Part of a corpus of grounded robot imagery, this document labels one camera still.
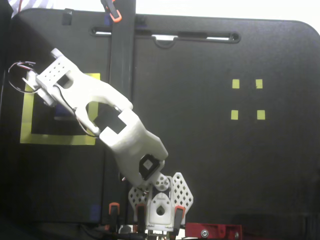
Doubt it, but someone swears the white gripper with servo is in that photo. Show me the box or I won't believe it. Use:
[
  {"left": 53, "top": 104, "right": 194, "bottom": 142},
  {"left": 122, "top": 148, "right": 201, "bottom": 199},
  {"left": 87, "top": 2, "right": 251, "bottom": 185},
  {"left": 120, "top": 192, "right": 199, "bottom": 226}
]
[{"left": 21, "top": 71, "right": 56, "bottom": 108}]

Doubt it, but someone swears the yellow tape square outline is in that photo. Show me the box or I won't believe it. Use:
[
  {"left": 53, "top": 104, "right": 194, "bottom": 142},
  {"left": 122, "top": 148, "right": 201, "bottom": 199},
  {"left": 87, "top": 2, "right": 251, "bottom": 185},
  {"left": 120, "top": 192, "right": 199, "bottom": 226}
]
[{"left": 19, "top": 72, "right": 101, "bottom": 146}]

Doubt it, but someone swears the long black flat strip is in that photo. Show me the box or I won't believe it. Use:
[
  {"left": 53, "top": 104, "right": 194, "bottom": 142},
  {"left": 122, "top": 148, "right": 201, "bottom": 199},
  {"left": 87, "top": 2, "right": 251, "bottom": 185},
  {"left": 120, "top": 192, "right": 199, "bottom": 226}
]
[{"left": 101, "top": 0, "right": 137, "bottom": 226}]

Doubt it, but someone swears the striped white cloth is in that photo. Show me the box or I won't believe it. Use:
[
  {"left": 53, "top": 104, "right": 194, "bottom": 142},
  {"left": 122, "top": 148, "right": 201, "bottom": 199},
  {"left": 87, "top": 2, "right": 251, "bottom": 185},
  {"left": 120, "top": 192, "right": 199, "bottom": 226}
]
[{"left": 8, "top": 0, "right": 55, "bottom": 18}]

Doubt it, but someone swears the orange black spring clamp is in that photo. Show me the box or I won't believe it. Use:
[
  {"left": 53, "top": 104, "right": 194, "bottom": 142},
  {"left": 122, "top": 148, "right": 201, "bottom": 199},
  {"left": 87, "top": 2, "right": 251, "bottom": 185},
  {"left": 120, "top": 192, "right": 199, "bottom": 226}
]
[
  {"left": 99, "top": 0, "right": 123, "bottom": 23},
  {"left": 107, "top": 201, "right": 121, "bottom": 232}
]

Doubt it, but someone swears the red triangular post bracket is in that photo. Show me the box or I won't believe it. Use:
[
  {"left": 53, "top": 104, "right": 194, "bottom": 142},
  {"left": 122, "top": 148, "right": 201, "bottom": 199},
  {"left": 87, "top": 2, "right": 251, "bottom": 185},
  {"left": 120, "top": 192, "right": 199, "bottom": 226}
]
[{"left": 185, "top": 222, "right": 244, "bottom": 238}]

